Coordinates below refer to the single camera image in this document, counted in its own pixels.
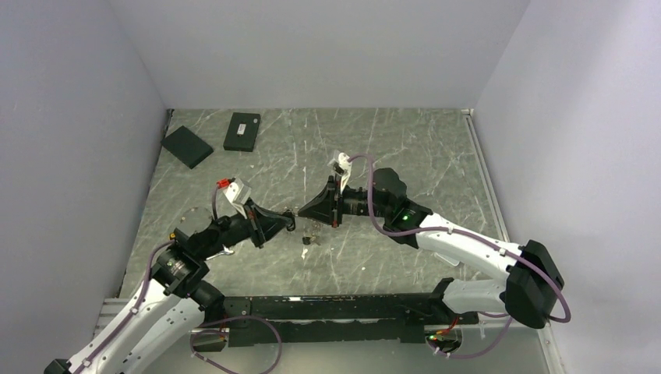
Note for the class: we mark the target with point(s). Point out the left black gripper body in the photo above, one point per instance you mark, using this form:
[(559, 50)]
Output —
[(256, 234)]

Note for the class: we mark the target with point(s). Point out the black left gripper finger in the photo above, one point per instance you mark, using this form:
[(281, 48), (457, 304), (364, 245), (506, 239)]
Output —
[(287, 217), (271, 230)]

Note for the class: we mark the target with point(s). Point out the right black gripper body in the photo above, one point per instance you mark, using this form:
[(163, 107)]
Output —
[(337, 209)]

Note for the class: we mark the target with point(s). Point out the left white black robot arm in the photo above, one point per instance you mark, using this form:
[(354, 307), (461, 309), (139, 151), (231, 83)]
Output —
[(173, 297)]

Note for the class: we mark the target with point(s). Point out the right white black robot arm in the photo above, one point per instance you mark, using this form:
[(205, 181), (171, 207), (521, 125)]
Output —
[(523, 280)]

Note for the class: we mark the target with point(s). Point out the small chrome combination wrench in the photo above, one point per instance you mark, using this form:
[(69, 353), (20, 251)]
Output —
[(224, 252)]

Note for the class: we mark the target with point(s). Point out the black flat box with label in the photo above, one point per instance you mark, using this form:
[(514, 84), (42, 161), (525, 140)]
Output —
[(242, 132)]

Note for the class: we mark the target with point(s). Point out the black perforated box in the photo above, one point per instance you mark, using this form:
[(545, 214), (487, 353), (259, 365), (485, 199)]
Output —
[(187, 147)]

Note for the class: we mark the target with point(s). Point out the translucent grey plastic card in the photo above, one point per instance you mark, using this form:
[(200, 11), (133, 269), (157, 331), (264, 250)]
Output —
[(447, 259)]

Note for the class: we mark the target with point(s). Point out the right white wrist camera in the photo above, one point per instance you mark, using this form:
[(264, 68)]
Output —
[(341, 167)]

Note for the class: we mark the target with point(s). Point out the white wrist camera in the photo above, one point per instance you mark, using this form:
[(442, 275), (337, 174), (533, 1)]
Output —
[(341, 167), (237, 192)]

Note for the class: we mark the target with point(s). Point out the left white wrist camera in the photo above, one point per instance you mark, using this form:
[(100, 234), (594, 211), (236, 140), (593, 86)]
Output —
[(237, 192)]

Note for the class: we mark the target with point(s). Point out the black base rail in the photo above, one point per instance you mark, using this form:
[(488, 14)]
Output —
[(407, 318)]

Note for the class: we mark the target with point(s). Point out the aluminium frame rail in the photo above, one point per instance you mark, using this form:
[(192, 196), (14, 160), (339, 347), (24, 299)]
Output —
[(485, 176)]

